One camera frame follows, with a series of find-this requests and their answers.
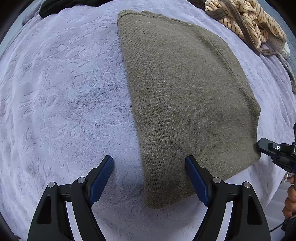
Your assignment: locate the taupe knit sweater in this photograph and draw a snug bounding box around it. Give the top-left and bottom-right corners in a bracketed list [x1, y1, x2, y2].
[117, 10, 260, 209]

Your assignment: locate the person right hand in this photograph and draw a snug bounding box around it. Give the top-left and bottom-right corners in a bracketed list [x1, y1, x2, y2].
[282, 175, 296, 218]

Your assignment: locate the cream striped garment pile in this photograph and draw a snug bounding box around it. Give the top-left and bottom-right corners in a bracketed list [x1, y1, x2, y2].
[204, 1, 295, 93]

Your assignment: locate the black garment on bed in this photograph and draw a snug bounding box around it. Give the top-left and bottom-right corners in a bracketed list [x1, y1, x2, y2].
[39, 0, 110, 18]

